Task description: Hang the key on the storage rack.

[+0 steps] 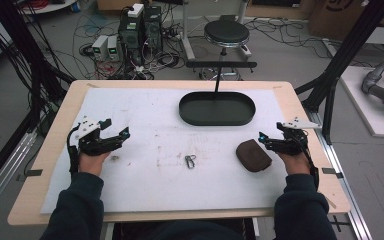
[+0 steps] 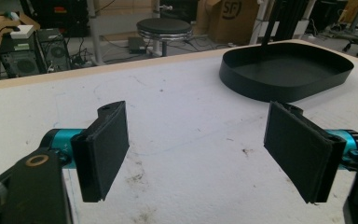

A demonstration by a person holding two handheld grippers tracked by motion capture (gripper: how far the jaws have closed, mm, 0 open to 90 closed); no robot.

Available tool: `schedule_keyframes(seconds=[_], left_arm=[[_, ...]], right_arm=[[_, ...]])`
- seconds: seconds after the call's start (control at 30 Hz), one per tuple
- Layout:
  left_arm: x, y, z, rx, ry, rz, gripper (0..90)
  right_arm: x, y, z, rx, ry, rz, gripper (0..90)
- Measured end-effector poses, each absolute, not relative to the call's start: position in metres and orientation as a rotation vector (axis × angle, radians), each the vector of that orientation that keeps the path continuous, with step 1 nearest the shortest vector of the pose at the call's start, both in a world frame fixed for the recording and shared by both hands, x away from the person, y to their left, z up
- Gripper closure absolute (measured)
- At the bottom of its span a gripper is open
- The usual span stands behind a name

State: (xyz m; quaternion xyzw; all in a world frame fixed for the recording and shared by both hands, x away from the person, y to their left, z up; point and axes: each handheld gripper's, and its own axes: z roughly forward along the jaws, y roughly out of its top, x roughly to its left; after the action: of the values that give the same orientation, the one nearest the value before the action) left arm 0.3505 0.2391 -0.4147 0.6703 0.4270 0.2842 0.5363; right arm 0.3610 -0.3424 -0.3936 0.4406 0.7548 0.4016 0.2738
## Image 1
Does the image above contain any brown pouch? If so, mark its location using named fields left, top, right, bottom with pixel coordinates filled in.
left=235, top=138, right=274, bottom=173

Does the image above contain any person's torso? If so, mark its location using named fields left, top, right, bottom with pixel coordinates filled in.
left=112, top=218, right=258, bottom=240

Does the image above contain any person's right hand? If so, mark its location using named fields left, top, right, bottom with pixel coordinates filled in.
left=277, top=150, right=312, bottom=176

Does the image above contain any black oval tray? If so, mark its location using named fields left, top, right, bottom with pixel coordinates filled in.
left=178, top=91, right=257, bottom=127

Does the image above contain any black computer tower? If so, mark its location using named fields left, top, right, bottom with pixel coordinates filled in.
left=117, top=14, right=145, bottom=66
left=142, top=5, right=163, bottom=53

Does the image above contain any black metal frame post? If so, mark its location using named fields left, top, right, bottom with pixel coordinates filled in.
left=294, top=0, right=384, bottom=145

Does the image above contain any black tape strip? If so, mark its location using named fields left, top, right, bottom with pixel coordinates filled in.
left=321, top=167, right=345, bottom=180
left=15, top=168, right=44, bottom=183

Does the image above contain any black round stool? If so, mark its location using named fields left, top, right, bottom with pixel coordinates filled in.
left=201, top=18, right=252, bottom=81

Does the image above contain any black T-shaped stand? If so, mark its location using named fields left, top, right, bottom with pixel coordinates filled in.
left=185, top=60, right=258, bottom=95

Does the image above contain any white table leg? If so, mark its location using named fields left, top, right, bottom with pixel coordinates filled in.
left=179, top=0, right=197, bottom=62

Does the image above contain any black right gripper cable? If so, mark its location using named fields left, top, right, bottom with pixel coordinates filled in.
left=298, top=131, right=321, bottom=192

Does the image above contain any silver carabiner keyring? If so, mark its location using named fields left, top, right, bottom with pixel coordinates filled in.
left=184, top=154, right=197, bottom=170

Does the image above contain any white board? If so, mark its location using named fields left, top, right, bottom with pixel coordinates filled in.
left=339, top=65, right=384, bottom=140

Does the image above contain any grey power supply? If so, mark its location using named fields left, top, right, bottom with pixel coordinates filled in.
left=91, top=34, right=110, bottom=61
left=106, top=35, right=121, bottom=62

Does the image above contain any aluminium rail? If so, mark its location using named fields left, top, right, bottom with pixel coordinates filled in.
left=0, top=129, right=38, bottom=223
left=306, top=109, right=374, bottom=240

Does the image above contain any person's left hand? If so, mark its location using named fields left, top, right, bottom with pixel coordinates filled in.
left=78, top=150, right=112, bottom=177

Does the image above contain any white box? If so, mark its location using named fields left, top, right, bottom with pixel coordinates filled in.
left=127, top=2, right=145, bottom=19

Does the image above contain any white foam mat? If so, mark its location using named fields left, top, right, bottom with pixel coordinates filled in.
left=40, top=86, right=290, bottom=215

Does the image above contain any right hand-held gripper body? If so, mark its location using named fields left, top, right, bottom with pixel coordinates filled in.
left=269, top=116, right=323, bottom=157

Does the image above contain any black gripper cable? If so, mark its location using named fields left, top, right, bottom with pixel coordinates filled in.
left=66, top=123, right=82, bottom=175
left=298, top=131, right=321, bottom=192

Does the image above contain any black cable bundle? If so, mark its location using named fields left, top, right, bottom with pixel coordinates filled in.
left=0, top=0, right=76, bottom=138

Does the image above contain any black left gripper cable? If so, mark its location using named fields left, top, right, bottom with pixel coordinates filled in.
left=66, top=123, right=82, bottom=175

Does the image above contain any cardboard box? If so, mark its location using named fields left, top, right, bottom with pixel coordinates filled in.
left=307, top=0, right=384, bottom=38

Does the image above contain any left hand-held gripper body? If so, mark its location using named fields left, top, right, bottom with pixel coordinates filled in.
left=75, top=115, right=125, bottom=157

